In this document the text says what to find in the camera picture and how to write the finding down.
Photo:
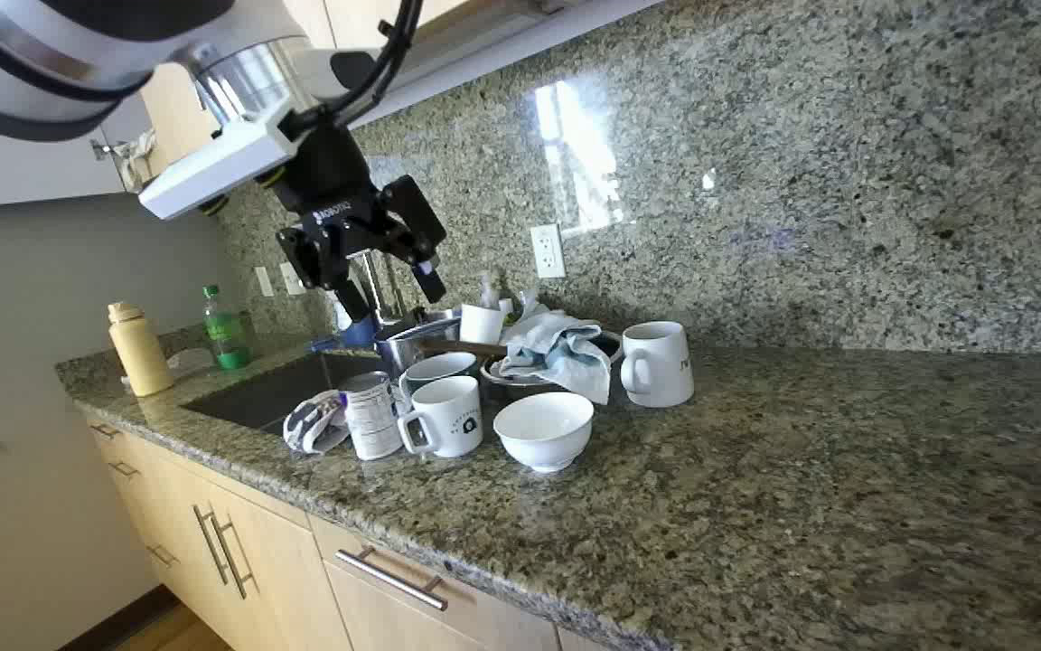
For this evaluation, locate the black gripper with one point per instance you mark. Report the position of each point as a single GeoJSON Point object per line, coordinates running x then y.
{"type": "Point", "coordinates": [328, 173]}

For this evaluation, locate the large plain white mug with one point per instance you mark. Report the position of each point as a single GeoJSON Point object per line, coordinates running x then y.
{"type": "Point", "coordinates": [664, 366]}

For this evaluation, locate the white and blue soap bottle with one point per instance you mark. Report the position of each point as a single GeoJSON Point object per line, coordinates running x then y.
{"type": "Point", "coordinates": [358, 329]}

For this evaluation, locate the tin can with label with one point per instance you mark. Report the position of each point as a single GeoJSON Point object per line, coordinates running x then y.
{"type": "Point", "coordinates": [373, 419]}

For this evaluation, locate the metal cabinet hinge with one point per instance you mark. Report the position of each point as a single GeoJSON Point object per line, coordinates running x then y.
{"type": "Point", "coordinates": [123, 157]}

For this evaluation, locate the small white wall switch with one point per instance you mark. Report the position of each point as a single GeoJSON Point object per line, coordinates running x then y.
{"type": "Point", "coordinates": [291, 286]}
{"type": "Point", "coordinates": [265, 282]}

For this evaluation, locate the patterned white towel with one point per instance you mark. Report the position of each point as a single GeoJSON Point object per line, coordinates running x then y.
{"type": "Point", "coordinates": [314, 424]}

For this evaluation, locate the yellow bottle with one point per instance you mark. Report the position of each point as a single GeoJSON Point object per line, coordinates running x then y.
{"type": "Point", "coordinates": [138, 357]}

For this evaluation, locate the blue and white cloth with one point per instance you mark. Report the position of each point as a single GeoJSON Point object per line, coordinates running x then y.
{"type": "Point", "coordinates": [559, 349]}

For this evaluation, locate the white wall cabinet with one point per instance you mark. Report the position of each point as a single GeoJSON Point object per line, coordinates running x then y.
{"type": "Point", "coordinates": [15, 166]}

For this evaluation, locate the white bowl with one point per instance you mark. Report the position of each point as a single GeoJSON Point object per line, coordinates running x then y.
{"type": "Point", "coordinates": [541, 437]}

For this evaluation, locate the black pan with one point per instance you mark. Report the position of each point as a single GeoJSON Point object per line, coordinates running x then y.
{"type": "Point", "coordinates": [509, 378]}

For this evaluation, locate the small white cup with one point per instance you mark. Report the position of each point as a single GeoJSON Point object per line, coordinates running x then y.
{"type": "Point", "coordinates": [482, 324]}

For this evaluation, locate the clear pump soap dispenser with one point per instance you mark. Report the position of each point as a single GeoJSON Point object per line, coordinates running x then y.
{"type": "Point", "coordinates": [498, 290]}

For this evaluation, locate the white mug with dark rim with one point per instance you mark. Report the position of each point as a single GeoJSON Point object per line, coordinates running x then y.
{"type": "Point", "coordinates": [439, 366]}

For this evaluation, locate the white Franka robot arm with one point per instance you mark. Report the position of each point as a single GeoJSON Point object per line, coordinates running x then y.
{"type": "Point", "coordinates": [36, 48]}

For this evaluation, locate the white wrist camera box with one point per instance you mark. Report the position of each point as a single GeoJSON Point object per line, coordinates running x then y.
{"type": "Point", "coordinates": [215, 166]}

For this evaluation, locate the white mug with logo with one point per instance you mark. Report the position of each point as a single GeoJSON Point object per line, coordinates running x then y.
{"type": "Point", "coordinates": [453, 419]}

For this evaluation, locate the light wood lower cabinets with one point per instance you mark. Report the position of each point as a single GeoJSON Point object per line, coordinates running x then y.
{"type": "Point", "coordinates": [279, 565]}

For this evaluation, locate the green plastic bottle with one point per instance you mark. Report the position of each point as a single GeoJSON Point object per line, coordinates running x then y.
{"type": "Point", "coordinates": [224, 339]}

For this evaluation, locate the stainless steel sink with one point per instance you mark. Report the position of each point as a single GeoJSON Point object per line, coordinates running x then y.
{"type": "Point", "coordinates": [254, 390]}

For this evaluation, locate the white wall outlet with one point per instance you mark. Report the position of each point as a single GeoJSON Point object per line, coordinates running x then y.
{"type": "Point", "coordinates": [547, 255]}

